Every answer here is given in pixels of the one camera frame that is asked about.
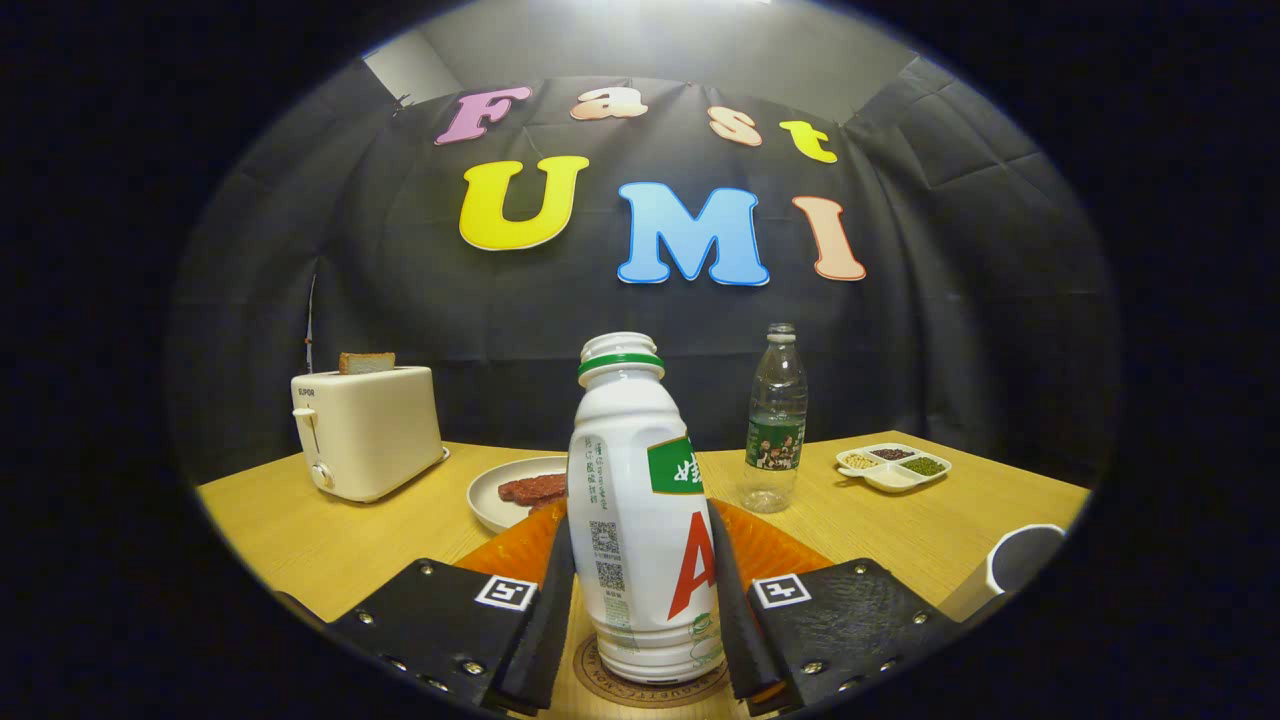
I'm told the round wooden coaster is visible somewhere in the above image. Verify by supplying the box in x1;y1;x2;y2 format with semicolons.
574;630;731;709

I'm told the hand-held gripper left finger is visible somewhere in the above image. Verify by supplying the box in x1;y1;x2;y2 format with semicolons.
325;498;578;716

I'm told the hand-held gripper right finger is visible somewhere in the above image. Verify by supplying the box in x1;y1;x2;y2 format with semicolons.
707;497;963;716

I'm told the white round plate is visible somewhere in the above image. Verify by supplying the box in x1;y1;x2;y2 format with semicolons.
467;456;569;535

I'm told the white juice bottle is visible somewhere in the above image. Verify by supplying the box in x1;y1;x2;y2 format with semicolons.
566;332;728;686

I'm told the white cup with wooden handle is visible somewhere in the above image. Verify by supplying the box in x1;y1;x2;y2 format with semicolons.
940;523;1067;623

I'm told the black backdrop cloth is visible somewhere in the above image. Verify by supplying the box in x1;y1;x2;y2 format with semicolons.
165;50;1119;491

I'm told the wooden table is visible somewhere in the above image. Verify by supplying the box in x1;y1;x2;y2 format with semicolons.
196;430;1091;720

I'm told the clear plastic water bottle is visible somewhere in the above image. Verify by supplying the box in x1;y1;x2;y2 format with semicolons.
741;323;809;515

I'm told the white divided dish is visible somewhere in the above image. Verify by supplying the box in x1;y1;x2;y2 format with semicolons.
836;443;952;494

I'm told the cream toaster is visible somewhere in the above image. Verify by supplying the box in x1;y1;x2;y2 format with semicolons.
291;366;450;504

